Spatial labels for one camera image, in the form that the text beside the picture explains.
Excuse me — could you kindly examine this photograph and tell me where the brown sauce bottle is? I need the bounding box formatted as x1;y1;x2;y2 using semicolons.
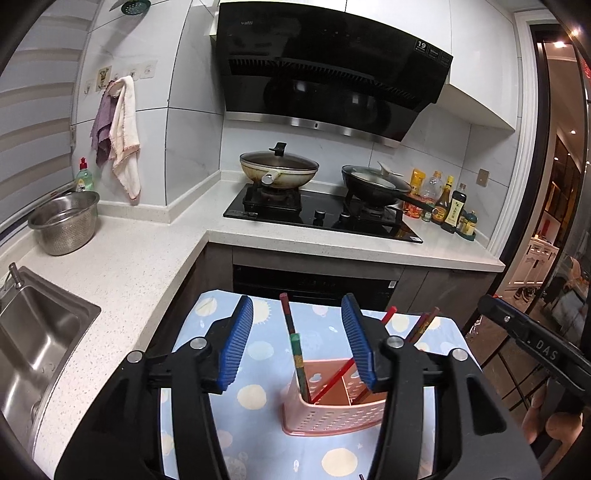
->
431;175;455;224

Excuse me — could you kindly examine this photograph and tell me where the red chopstick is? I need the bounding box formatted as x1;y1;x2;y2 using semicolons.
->
279;292;300;342
311;305;398;403

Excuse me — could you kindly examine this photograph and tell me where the pink perforated utensil holder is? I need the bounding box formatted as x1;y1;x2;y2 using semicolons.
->
281;356;393;437

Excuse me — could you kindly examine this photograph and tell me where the black range hood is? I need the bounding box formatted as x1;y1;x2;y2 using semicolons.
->
210;0;454;149

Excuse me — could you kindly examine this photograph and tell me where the beige wok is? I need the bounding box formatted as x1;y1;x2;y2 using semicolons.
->
239;154;320;190

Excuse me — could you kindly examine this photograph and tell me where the steel colander bowl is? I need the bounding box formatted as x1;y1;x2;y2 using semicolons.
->
28;191;101;257

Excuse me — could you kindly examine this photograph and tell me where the clear plastic bottle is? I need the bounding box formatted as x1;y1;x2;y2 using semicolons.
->
424;171;444;204

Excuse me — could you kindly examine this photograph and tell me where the blue dotted tablecloth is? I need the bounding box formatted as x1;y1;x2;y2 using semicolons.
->
159;288;483;480

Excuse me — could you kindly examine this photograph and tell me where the black-framed glass door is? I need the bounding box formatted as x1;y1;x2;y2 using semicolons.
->
526;23;591;324

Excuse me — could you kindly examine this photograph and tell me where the dark bottle white label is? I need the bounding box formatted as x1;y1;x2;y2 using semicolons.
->
444;183;468;232

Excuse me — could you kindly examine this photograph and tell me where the black wok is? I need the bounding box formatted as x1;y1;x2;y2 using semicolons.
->
341;166;437;213

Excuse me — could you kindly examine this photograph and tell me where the white hanging towel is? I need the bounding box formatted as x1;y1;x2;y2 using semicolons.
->
108;75;141;200

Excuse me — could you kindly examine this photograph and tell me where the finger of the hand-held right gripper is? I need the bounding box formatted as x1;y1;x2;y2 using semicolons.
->
478;294;530;341

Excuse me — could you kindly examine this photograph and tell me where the glass lid grey knob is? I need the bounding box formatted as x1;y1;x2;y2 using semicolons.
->
344;161;411;188

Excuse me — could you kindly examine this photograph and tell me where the red seasoning packet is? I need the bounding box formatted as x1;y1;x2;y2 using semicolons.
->
403;196;428;220

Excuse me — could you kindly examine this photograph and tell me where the purple hanging towel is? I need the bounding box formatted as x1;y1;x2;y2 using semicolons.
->
90;80;118;168

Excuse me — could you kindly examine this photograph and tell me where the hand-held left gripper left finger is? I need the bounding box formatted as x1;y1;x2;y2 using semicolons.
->
54;294;254;480

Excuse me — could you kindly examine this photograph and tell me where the black built-in oven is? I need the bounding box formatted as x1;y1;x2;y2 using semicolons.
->
232;264;400;312

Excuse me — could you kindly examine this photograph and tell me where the black gas stove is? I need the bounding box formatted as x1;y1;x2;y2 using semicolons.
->
222;184;424;244

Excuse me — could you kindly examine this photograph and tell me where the green chopstick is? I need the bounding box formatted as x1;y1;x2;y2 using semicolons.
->
289;335;312;401

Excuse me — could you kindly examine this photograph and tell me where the condiment jar rack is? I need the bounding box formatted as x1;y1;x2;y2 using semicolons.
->
457;210;479;243

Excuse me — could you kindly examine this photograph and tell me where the person's right hand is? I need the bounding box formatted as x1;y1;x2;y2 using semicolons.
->
522;397;585;457

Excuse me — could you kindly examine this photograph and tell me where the stainless steel sink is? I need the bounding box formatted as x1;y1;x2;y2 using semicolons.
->
0;272;102;444

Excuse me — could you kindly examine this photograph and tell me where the green dish soap bottle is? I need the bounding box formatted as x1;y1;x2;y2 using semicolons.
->
76;157;94;193

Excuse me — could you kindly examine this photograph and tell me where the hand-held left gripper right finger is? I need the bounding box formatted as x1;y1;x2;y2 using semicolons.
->
341;292;542;480

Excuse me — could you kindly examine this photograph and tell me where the white stone kitchen counter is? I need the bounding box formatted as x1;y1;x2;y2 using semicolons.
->
0;179;506;480

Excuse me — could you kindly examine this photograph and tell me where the glass lid black knob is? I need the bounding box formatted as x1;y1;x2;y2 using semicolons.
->
241;142;318;171

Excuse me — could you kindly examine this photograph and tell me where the striped window blind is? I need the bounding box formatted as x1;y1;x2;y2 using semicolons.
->
0;0;100;232

